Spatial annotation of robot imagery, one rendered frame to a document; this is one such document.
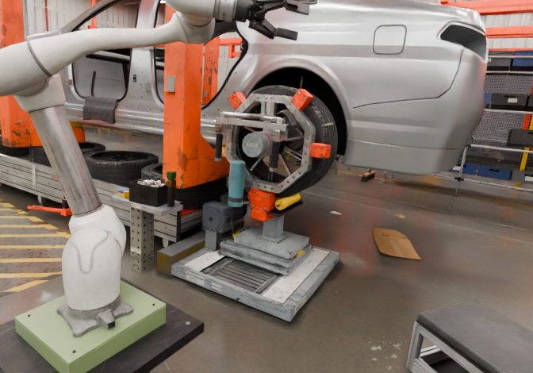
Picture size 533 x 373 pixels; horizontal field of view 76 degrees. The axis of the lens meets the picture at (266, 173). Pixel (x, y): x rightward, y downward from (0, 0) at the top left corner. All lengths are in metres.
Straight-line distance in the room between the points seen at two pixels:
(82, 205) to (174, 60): 1.09
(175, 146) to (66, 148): 0.93
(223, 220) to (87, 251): 1.18
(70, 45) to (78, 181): 0.45
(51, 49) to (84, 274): 0.64
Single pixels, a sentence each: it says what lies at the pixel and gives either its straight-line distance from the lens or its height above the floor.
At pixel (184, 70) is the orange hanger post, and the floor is 1.22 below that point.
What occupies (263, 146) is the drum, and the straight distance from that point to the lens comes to 1.78.
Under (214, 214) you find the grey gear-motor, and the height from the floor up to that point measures 0.36.
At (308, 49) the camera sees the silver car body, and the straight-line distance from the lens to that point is 2.24.
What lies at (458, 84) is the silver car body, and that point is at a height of 1.25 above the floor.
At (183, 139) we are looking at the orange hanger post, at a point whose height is 0.83.
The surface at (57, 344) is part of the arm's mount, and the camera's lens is 1.23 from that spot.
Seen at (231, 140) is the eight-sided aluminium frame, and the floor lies 0.84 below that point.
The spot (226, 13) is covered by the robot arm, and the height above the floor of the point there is 1.32.
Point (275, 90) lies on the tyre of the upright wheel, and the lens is 1.99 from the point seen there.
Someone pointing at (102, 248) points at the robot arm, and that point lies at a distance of 1.16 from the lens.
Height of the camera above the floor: 1.07
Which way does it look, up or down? 12 degrees down
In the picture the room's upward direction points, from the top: 5 degrees clockwise
